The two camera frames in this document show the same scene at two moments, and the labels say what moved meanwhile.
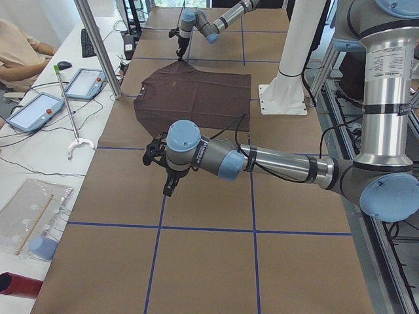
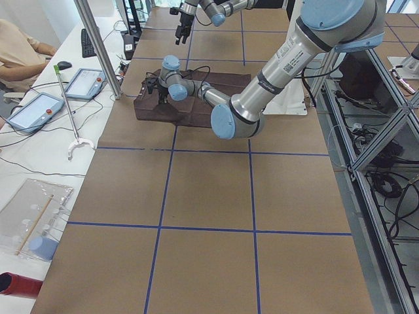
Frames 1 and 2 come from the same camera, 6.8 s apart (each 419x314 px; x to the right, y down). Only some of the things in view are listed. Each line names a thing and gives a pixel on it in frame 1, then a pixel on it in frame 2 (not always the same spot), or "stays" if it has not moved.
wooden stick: x=34 y=226 stays
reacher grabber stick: x=77 y=141 stays
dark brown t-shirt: x=215 y=101 stays
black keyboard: x=88 y=49 stays
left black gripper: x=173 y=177 -> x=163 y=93
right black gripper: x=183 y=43 -> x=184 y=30
